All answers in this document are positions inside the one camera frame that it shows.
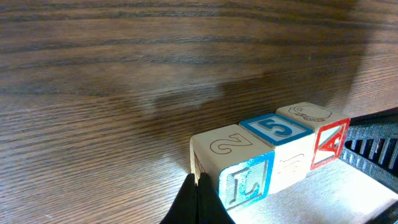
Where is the blue L wooden block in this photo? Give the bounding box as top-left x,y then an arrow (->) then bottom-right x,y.
190,124 -> 275,210

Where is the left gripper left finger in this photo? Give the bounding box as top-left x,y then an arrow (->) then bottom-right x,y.
160,174 -> 197,224

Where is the red A wooden block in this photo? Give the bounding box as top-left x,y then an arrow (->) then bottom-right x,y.
276,102 -> 351,170

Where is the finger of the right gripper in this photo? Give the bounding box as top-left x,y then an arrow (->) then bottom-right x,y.
340,108 -> 397,192

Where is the blue D wooden block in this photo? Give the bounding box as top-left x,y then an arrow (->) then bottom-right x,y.
239,113 -> 315,194

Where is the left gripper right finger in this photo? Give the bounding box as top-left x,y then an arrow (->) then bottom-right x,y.
197,172 -> 235,224

